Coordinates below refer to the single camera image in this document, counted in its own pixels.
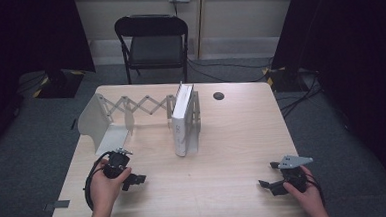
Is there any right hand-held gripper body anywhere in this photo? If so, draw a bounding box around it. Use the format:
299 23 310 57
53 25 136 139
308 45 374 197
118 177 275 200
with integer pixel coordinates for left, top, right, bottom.
277 152 317 194

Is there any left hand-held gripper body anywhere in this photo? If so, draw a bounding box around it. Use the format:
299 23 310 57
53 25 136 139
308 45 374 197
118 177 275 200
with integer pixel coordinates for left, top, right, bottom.
101 148 135 180

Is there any white expandable book stand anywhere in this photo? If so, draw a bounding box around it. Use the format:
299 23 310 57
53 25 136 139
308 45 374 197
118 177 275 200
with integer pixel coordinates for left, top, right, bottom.
75 87 204 163

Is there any white book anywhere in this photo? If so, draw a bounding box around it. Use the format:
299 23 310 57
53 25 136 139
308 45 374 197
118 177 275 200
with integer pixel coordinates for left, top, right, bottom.
169 80 199 159

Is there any person's left hand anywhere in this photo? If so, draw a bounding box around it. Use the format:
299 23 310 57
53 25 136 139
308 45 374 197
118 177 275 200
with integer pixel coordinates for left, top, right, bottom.
89 157 135 216

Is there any person's right hand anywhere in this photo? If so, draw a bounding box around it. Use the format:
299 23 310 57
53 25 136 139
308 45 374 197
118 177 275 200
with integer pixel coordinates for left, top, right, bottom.
280 163 327 216

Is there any grey tape strip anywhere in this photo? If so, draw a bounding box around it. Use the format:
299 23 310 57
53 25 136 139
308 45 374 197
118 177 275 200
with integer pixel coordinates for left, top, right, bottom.
43 199 71 212

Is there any black stand base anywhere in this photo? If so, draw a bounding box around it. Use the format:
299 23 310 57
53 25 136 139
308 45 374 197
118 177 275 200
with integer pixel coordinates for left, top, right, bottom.
262 64 315 95
16 67 87 102

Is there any black folding chair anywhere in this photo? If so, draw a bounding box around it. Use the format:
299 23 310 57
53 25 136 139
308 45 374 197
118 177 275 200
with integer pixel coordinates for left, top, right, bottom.
113 12 193 87

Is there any black curtain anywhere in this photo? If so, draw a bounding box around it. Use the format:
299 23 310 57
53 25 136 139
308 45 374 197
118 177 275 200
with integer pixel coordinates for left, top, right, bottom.
0 0 101 155
267 0 386 200

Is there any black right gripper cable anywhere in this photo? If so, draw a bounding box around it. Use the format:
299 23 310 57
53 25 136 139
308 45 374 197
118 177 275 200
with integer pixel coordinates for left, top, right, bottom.
303 168 327 208

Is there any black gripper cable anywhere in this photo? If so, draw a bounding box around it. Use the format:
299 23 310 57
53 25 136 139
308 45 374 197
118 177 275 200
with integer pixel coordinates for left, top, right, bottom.
80 150 122 217
303 168 327 208

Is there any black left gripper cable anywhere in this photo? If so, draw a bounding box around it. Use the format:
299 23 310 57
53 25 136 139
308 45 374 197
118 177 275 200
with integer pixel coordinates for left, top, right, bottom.
80 150 122 217

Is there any bundle of black floor cables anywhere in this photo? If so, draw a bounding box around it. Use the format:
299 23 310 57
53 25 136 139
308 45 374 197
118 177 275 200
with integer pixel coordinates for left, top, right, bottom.
276 67 327 119

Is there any black floor cable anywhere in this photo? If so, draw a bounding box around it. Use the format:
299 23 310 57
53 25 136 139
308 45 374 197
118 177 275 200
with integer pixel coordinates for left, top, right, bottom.
186 52 275 87

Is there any black socket power cable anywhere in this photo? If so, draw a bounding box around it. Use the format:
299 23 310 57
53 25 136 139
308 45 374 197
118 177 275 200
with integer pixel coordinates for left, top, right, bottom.
170 0 181 17

